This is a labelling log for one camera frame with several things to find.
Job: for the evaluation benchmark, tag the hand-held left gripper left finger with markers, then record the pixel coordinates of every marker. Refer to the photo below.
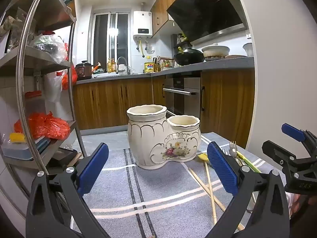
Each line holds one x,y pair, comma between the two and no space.
92,168

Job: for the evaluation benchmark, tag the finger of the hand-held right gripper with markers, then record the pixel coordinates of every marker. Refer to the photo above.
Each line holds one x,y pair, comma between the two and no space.
277,152
292,130

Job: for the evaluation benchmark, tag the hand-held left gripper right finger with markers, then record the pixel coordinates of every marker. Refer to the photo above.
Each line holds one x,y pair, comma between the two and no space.
221,168

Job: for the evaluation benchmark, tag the yellow silicone spatula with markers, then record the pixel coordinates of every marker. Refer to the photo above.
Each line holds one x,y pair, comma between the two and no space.
203,156

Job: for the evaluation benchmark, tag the yellow green plastic utensil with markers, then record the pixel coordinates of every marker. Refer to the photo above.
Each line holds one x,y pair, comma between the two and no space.
247,162

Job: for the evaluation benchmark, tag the white ceramic utensil holder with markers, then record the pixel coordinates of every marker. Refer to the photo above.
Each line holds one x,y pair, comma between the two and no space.
153,141

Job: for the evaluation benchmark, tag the person's right hand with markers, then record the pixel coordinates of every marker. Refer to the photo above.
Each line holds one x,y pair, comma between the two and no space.
296,203

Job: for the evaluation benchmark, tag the crumpled orange plastic bag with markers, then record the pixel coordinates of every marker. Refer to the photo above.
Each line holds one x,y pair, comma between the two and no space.
47,127

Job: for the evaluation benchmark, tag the grey striped table mat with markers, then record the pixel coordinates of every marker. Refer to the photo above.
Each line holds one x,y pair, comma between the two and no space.
161,191

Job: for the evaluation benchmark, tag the wooden base cabinet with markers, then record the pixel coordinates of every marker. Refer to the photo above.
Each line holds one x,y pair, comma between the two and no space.
109,104
227,104

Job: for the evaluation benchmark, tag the stacked plastic food containers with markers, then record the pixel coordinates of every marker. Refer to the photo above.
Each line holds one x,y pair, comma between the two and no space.
24,150

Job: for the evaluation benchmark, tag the built-in oven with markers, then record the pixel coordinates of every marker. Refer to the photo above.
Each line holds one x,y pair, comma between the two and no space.
183,99

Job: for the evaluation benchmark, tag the small yellow item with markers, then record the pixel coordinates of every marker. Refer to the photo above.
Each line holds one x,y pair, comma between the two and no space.
17,137

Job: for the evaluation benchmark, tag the white bowl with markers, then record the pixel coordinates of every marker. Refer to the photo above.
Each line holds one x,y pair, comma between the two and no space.
248,50

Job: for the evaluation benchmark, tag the white plastic bag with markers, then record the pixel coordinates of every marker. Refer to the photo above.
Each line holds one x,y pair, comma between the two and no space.
53,85

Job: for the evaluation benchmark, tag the brown shallow bowl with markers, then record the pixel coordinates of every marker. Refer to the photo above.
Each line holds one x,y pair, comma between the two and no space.
235,56

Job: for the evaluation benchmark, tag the hanging orange plastic bag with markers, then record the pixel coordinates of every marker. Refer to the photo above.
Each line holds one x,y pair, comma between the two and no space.
66,79

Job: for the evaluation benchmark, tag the grey countertop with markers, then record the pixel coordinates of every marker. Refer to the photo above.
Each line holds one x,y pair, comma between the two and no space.
223,63

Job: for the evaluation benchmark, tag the dark red rice cooker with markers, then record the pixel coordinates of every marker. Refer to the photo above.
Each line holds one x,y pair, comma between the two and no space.
83,70

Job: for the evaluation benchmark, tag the amber liquid bottle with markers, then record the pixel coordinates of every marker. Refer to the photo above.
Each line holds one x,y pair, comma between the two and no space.
109,67
114,66

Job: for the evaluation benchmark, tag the metal sink faucet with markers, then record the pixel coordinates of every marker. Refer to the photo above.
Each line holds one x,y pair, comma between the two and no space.
127,68

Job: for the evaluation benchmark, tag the white cooking pot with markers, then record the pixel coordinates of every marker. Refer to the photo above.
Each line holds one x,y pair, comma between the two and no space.
215,52

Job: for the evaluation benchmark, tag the black wok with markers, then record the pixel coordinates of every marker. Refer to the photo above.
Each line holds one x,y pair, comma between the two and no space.
189,57

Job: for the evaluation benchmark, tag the yellow cooking oil bottle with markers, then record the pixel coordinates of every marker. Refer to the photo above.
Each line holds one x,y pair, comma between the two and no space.
149,67

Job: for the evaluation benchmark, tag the knife block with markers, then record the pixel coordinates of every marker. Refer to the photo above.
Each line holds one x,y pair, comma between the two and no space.
156,67

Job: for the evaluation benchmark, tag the metal shelf rack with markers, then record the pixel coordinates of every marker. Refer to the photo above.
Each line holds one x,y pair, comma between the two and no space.
34,63

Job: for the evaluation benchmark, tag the kitchen window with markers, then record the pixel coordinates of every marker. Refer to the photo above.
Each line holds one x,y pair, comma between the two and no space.
101,39

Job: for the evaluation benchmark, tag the clear plastic bag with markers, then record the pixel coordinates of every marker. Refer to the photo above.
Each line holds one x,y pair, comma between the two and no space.
49,45

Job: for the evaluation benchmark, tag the black spice rack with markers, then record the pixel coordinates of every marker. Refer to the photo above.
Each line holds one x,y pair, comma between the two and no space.
179,39

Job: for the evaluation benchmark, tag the black range hood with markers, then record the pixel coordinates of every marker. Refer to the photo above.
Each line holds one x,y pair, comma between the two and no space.
205,12

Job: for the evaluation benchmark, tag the white water heater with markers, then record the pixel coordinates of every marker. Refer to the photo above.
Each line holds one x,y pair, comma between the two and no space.
143,22

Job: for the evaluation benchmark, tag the wooden wall cabinets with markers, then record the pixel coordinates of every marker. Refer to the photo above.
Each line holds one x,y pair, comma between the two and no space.
158,14

